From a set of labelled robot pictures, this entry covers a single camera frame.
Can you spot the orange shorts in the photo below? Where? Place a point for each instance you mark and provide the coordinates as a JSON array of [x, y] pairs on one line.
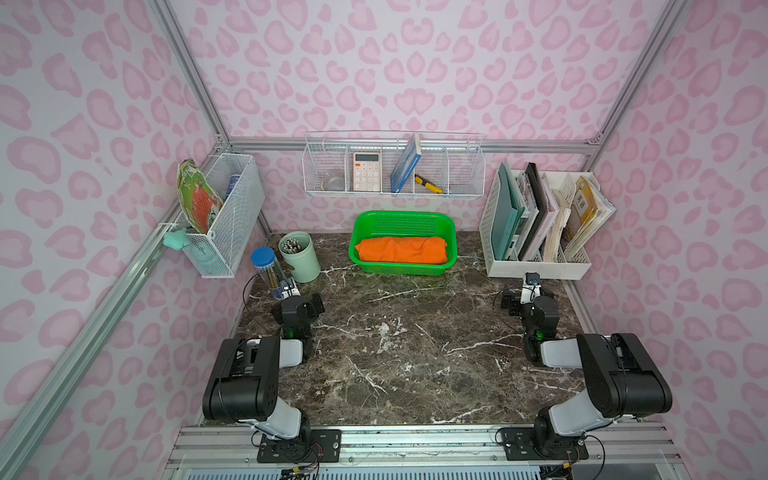
[[409, 250]]

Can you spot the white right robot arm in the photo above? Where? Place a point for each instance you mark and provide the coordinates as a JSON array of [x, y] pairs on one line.
[[620, 377]]

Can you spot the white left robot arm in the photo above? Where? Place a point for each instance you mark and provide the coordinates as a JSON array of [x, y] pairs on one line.
[[243, 385]]

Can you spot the clear tube blue label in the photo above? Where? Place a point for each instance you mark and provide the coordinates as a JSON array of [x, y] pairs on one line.
[[268, 268]]

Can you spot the mint green pen cup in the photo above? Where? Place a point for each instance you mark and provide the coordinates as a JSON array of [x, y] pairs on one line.
[[297, 249]]

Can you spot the white file organizer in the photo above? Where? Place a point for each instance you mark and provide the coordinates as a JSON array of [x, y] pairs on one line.
[[560, 270]]

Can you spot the teal folder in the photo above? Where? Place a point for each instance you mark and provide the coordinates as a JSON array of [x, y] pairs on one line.
[[509, 212]]

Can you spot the yellow brown booklet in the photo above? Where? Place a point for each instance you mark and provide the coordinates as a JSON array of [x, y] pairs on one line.
[[584, 208]]

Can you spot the glass jar on shelf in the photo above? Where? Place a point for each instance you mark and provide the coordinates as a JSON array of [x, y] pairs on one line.
[[335, 182]]

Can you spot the green plastic basket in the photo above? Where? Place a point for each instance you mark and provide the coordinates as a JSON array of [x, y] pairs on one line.
[[377, 224]]

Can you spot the white mesh side basket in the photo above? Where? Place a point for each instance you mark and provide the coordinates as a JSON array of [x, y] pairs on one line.
[[236, 179]]

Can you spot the black notebook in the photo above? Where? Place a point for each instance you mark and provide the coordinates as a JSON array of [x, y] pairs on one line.
[[530, 185]]

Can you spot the green red snack packet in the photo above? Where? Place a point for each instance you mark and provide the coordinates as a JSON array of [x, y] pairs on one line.
[[200, 203]]

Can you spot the pink calculator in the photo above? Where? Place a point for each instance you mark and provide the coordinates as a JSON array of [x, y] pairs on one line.
[[366, 172]]

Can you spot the yellow utility knife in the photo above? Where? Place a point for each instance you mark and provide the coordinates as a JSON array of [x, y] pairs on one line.
[[428, 185]]

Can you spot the blue book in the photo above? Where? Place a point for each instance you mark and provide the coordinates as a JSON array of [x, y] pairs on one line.
[[406, 164]]

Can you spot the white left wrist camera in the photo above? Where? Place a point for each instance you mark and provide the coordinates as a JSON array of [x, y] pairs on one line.
[[288, 288]]

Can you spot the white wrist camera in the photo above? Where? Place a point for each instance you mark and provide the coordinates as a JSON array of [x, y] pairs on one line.
[[531, 287], [288, 288]]

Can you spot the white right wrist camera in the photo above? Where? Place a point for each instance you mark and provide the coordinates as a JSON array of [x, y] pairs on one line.
[[531, 287]]

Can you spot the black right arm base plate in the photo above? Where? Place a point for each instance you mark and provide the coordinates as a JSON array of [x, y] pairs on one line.
[[528, 444]]

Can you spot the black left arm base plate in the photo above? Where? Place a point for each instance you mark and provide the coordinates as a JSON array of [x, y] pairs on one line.
[[319, 446]]

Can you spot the mint green wall hook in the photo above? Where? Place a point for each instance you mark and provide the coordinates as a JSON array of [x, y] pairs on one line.
[[177, 240]]

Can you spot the white wire wall shelf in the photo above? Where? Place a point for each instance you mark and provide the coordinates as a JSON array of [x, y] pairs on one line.
[[453, 161]]

